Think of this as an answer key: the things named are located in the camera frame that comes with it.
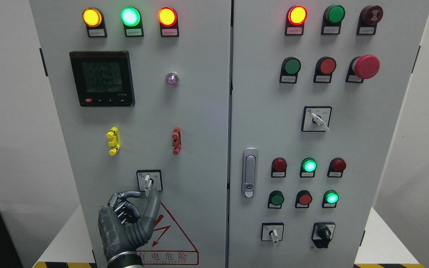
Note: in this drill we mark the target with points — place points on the silver door handle lock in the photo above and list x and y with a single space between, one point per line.
249 171

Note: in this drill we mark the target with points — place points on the red emergency stop mushroom button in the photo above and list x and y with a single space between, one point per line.
362 68

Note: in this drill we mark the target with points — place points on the dark red buzzer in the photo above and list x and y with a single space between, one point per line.
369 18

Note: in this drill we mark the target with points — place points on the green push button lower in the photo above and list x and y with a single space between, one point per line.
275 199

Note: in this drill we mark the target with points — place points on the lit red indicator right door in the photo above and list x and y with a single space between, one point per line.
295 20

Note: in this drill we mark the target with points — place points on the dark red indicator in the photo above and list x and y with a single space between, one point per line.
336 168
279 168

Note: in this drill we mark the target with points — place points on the robot forearm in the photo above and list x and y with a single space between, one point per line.
128 259

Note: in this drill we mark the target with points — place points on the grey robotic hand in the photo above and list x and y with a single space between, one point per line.
122 227

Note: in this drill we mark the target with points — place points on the red push button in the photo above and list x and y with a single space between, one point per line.
324 68
303 199

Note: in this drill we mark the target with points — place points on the right grey cabinet door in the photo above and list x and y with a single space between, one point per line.
267 115

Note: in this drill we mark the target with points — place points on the grey cabinet door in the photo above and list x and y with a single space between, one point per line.
267 115
195 180

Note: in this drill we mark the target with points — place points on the dark red indicator left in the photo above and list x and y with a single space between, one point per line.
279 168

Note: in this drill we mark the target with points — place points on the red push button lower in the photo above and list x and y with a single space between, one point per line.
303 199

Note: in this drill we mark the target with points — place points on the red terminal connector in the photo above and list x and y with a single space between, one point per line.
176 140

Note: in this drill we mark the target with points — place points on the dark red indicator right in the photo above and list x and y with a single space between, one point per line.
336 168

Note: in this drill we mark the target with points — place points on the red lightning warning sticker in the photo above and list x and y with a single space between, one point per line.
169 244

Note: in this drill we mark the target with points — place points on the white selector switch bottom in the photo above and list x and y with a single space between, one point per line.
272 232

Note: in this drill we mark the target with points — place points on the black digital power meter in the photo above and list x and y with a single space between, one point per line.
103 78

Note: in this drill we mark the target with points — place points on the yellow terminal connector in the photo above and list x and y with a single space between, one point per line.
113 141

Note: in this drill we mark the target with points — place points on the black rotary knob switch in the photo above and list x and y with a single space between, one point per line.
322 234

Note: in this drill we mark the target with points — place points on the white rotary selector switch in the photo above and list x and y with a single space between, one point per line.
149 181

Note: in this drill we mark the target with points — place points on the green push button upper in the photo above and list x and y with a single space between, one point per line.
290 68

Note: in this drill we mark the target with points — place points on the small clear bulb light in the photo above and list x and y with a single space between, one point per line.
172 79

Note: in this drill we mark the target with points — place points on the lit green button lower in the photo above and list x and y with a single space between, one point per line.
330 199

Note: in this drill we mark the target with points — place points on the orange red indicator light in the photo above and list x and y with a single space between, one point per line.
168 20

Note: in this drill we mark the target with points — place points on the white selector switch right upper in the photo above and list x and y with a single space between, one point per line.
316 118

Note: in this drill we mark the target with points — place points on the red push button upper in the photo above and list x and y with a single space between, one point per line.
324 68

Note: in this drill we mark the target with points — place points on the yellow indicator light top left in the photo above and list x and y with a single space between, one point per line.
95 23

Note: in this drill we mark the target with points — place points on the left grey cabinet door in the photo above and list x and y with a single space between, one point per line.
195 180

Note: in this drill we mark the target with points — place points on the dark green indicator top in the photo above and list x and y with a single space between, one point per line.
332 19

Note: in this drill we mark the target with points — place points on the green push button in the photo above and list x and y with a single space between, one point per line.
290 68
275 199

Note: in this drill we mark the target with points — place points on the lit green indicator middle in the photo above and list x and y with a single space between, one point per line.
307 168

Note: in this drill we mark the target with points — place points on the green lit indicator light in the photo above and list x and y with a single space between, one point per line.
132 20

